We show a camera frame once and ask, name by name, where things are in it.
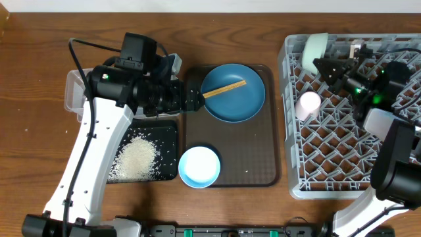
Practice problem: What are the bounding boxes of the clear plastic bin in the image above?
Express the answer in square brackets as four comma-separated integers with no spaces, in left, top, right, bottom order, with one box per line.
[64,68,180,123]

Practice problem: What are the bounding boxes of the light blue bowl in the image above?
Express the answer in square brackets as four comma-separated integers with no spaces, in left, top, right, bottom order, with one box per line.
[178,146,221,189]

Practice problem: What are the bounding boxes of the dark blue plate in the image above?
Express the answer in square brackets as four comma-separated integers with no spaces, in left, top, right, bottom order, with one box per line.
[201,64,266,122]

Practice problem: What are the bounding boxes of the pile of white rice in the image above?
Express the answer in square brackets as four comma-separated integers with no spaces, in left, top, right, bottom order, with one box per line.
[107,128,174,183]

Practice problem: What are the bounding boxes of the pink cup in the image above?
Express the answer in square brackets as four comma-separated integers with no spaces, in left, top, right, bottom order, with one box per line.
[295,92,321,121]

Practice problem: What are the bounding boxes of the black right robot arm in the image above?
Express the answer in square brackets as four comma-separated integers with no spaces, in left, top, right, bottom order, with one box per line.
[313,59,420,236]

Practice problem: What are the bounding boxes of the black plastic tray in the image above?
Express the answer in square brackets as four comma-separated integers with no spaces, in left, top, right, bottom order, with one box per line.
[107,119,178,184]

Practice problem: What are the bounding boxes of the light green bowl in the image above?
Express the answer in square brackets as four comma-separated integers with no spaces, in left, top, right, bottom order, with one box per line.
[301,33,328,74]

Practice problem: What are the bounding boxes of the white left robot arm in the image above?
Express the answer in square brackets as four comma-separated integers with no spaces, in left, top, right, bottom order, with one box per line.
[22,33,204,236]

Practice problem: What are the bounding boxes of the brown serving tray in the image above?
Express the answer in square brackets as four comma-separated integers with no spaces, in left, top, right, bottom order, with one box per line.
[184,65,281,188]

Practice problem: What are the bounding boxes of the grey dishwasher rack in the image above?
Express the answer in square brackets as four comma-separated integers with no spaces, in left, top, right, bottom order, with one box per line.
[277,33,421,200]

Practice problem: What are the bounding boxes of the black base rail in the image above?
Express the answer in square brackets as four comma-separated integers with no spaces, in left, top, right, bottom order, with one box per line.
[141,225,318,237]

